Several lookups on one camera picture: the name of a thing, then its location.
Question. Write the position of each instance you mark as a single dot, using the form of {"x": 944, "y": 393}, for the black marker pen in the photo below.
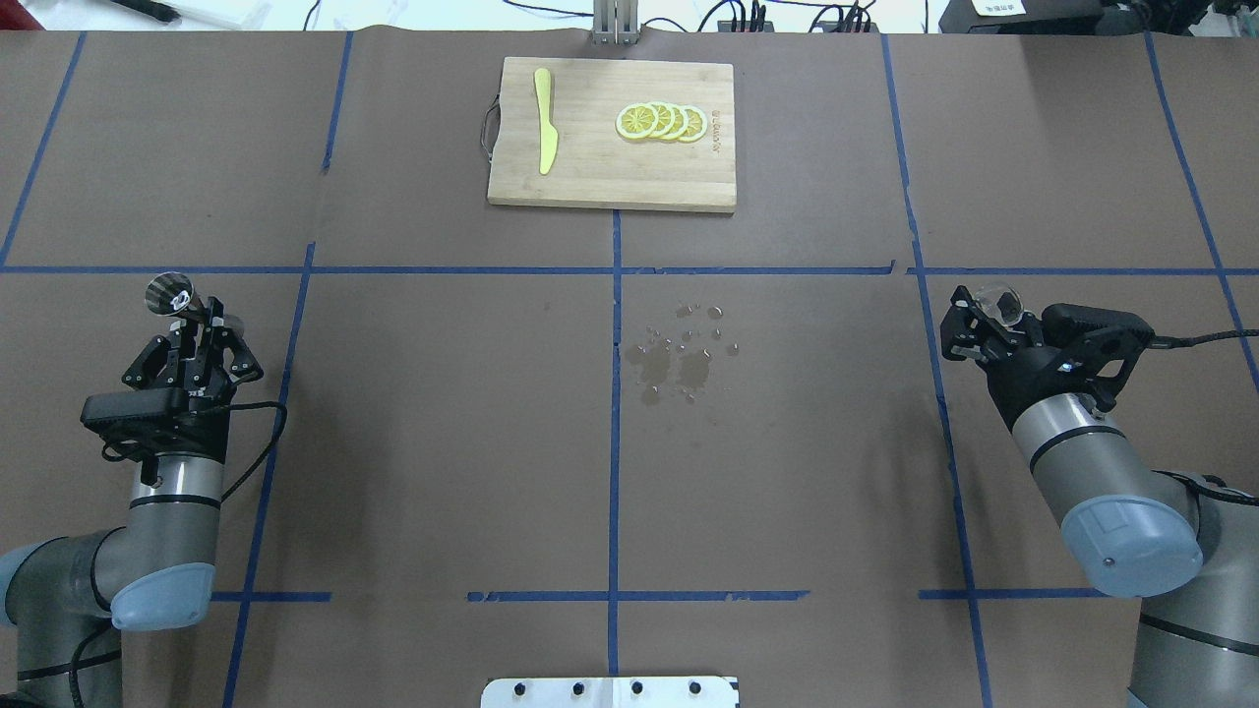
{"x": 159, "y": 12}

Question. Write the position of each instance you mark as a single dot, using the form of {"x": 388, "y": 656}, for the small glass beaker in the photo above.
{"x": 995, "y": 303}

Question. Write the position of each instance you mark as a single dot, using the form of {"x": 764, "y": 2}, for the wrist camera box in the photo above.
{"x": 1095, "y": 347}
{"x": 138, "y": 424}

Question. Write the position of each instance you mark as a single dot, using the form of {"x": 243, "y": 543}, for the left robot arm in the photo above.
{"x": 72, "y": 599}

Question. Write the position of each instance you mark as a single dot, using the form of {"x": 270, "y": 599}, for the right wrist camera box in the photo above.
{"x": 1095, "y": 347}

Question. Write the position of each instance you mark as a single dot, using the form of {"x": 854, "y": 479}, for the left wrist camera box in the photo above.
{"x": 138, "y": 424}

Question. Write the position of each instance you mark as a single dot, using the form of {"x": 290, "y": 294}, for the front lemon slice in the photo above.
{"x": 637, "y": 121}

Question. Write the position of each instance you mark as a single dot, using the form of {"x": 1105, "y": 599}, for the rear lemon slice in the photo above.
{"x": 696, "y": 125}

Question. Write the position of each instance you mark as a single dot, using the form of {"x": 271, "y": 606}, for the steel double jigger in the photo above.
{"x": 172, "y": 294}

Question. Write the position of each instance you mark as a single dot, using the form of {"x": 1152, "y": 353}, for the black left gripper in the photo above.
{"x": 196, "y": 370}

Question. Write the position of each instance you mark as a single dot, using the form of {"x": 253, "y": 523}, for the yellow plastic knife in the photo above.
{"x": 543, "y": 82}

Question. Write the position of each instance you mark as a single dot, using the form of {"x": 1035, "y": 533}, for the aluminium camera post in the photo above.
{"x": 615, "y": 22}

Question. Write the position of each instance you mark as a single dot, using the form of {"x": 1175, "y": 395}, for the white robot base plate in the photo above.
{"x": 650, "y": 691}

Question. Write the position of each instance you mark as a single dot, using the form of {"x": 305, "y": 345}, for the black box with label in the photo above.
{"x": 1021, "y": 17}

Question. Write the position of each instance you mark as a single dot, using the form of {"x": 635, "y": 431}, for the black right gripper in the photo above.
{"x": 1023, "y": 382}

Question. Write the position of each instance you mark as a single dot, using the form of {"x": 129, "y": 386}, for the bamboo cutting board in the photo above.
{"x": 595, "y": 167}

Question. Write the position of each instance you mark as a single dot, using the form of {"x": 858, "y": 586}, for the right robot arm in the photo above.
{"x": 1183, "y": 544}

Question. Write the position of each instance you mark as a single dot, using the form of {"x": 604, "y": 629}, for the lemon slice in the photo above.
{"x": 637, "y": 121}
{"x": 696, "y": 125}
{"x": 680, "y": 123}
{"x": 666, "y": 119}

